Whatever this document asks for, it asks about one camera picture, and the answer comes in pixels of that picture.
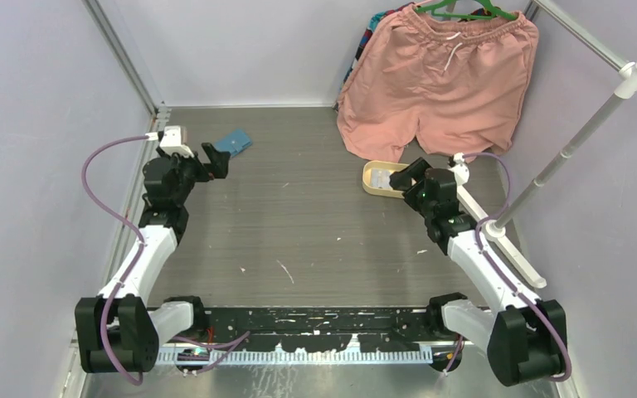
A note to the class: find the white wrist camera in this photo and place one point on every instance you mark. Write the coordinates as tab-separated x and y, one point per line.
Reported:
173	140
458	166

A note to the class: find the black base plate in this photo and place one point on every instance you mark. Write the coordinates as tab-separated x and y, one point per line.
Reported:
321	329

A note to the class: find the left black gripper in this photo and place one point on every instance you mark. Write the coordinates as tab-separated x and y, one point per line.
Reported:
216	167

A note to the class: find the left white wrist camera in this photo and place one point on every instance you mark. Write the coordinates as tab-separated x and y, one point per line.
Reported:
173	140

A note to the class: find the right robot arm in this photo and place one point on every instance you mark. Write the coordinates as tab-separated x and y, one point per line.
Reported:
522	336

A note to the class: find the aluminium front rail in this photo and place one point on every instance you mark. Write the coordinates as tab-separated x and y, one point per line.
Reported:
189	357

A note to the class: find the green clothes hanger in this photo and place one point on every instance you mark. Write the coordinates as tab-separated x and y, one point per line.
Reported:
453	10

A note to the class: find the colourful patterned garment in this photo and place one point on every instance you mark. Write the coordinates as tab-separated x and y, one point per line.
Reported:
365	38

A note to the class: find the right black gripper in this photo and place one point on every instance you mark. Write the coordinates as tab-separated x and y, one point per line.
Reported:
418	172

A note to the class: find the pink shorts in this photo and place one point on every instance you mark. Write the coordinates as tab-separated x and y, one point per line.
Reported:
454	87

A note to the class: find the beige oval tray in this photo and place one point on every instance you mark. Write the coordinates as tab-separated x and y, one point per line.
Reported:
376	178

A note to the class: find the blue card holder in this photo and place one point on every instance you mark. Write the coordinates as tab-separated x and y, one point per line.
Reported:
234	143

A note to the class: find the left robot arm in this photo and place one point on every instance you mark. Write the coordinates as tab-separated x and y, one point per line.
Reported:
115	330

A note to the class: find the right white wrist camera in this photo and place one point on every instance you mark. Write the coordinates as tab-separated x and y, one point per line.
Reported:
458	166

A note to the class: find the white clothes rack stand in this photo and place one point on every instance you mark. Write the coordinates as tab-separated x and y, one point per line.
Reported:
494	226

